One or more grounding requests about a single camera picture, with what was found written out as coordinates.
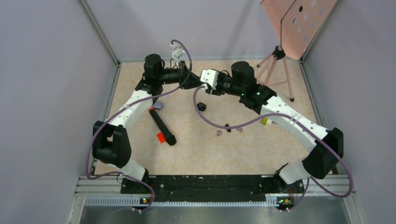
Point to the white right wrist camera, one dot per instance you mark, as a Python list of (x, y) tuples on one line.
[(209, 79)]

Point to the black glossy earbud charging case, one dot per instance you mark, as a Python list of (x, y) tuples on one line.
[(201, 106)]

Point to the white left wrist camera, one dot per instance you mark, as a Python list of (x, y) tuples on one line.
[(177, 52)]

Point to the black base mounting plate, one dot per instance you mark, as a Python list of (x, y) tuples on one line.
[(211, 188)]

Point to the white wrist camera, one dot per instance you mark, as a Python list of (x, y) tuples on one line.
[(177, 52), (209, 79)]

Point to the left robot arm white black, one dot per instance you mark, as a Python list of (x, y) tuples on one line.
[(110, 141)]

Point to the green white purple block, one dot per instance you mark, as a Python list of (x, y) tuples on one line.
[(266, 122)]

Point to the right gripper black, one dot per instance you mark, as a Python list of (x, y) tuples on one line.
[(216, 91)]

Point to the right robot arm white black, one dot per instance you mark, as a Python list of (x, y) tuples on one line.
[(320, 143)]

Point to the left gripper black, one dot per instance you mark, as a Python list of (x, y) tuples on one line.
[(187, 80)]

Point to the pink perforated board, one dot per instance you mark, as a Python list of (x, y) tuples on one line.
[(296, 22)]

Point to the grey oval pebble case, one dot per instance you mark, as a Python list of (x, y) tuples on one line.
[(158, 105)]

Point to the black cylinder orange ends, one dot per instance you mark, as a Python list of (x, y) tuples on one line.
[(165, 135)]

